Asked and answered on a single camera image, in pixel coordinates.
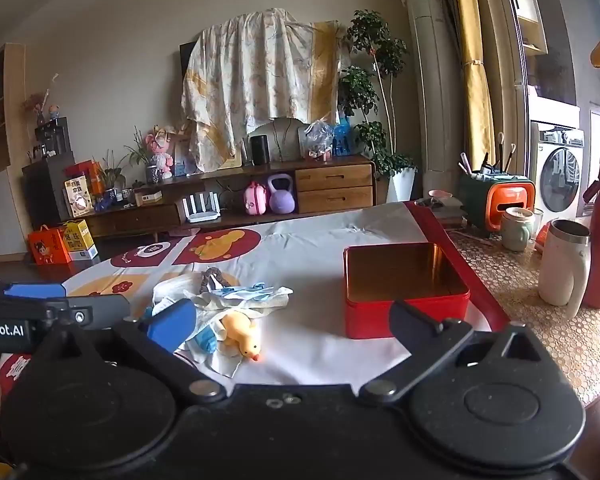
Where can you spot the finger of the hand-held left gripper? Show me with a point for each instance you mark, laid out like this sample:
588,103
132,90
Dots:
95,311
35,290

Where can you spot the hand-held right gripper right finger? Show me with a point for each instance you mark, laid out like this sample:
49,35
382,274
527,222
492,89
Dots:
412,322

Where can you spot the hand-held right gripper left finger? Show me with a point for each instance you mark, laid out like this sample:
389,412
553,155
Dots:
172,324

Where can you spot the red metal tin box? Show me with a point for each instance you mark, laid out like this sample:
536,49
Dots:
405,305

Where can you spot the yellow plush duck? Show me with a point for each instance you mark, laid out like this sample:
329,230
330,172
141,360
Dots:
241,335

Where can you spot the cream soft cloth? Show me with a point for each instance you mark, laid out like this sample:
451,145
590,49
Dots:
269,301

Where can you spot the orange gift box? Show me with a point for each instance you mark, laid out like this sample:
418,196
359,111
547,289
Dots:
49,247

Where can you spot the brown hair scrunchie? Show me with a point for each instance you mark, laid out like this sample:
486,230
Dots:
211,277

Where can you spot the yellow gift box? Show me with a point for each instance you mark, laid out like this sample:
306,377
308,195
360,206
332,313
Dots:
80,240

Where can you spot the black small fridge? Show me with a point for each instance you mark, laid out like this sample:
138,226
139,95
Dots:
42,190

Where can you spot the snack box with window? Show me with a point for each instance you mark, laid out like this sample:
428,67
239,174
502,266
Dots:
77,197

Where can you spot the beige patterned table mat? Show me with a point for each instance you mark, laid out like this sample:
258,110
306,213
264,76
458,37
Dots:
520,310

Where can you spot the white router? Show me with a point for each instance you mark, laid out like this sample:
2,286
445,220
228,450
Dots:
201,209

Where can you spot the small wooden box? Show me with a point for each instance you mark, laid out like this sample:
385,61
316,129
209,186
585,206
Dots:
148,197

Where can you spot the orange gift bag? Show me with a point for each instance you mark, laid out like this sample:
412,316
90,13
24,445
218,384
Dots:
87,175

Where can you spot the pink bowl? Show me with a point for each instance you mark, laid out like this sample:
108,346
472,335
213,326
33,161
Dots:
440,194

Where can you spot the printed tablecloth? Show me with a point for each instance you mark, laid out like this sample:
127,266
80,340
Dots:
305,240

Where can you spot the green ceramic lidded cup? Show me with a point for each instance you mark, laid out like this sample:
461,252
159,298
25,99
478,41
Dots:
517,230

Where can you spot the green orange desk organizer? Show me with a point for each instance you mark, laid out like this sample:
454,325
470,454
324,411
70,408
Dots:
500,200

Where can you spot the pink toy backpack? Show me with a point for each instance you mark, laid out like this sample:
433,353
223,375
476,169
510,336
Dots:
256,199

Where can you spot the black coffee machine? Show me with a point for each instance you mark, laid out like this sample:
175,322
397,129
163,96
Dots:
52,137

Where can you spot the white steel tumbler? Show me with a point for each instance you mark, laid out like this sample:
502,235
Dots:
562,270

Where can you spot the wooden television cabinet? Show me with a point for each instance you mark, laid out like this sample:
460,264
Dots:
330,185

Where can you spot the small potted orchid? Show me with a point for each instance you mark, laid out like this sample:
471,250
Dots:
139,152

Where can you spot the purple kettlebell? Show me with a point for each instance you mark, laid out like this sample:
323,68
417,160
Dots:
281,199

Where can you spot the pink plush doll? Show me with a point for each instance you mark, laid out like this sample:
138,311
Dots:
160,152

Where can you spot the black cylinder speaker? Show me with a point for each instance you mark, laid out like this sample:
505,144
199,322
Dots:
260,150

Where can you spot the clear plastic bag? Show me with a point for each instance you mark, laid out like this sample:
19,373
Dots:
319,140

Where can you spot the white washing machine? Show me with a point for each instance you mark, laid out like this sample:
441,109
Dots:
557,175

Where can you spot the white standing air conditioner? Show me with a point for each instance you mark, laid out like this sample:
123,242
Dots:
432,85

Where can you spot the black television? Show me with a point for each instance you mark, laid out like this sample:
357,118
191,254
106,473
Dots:
186,62

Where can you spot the yellow curtain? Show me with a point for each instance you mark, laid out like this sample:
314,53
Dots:
472,60

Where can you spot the tall green potted plant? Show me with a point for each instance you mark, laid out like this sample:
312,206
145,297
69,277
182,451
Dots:
375,50

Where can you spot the wooden wall shelf cabinet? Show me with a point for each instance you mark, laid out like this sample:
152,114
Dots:
0,150

